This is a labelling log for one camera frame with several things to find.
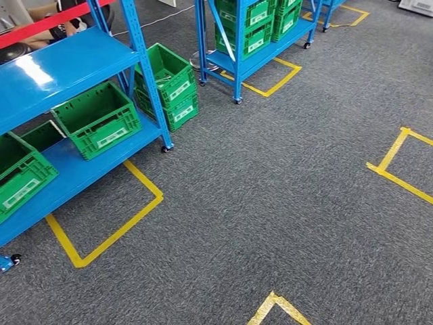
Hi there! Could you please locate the blue metal shelf rack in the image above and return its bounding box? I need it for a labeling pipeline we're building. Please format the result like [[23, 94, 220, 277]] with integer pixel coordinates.
[[0, 0, 174, 274], [301, 0, 347, 33], [193, 0, 324, 105]]

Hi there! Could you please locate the green plastic crate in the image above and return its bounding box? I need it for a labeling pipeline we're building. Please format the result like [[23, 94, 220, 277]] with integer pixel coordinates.
[[20, 120, 67, 154], [134, 87, 200, 133], [51, 81, 143, 161], [214, 20, 274, 62], [214, 0, 276, 31], [0, 131, 60, 225], [134, 42, 198, 110], [270, 4, 302, 43], [275, 0, 303, 16]]

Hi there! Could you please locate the white desk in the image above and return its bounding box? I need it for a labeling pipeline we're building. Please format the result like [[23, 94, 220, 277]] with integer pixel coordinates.
[[0, 0, 35, 35]]

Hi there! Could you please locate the white machine base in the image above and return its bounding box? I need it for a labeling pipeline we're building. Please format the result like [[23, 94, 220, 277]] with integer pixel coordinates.
[[398, 0, 433, 19]]

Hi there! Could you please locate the yellow floor tape frame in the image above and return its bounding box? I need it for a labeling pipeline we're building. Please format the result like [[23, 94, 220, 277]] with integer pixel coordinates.
[[45, 160, 164, 269], [246, 291, 312, 325]]

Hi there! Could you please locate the coiled floor cable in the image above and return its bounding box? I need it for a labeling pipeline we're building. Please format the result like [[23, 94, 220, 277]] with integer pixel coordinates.
[[189, 50, 219, 72]]

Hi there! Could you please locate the white floor cable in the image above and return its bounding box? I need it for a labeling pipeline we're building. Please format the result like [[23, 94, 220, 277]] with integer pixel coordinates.
[[112, 4, 196, 38]]

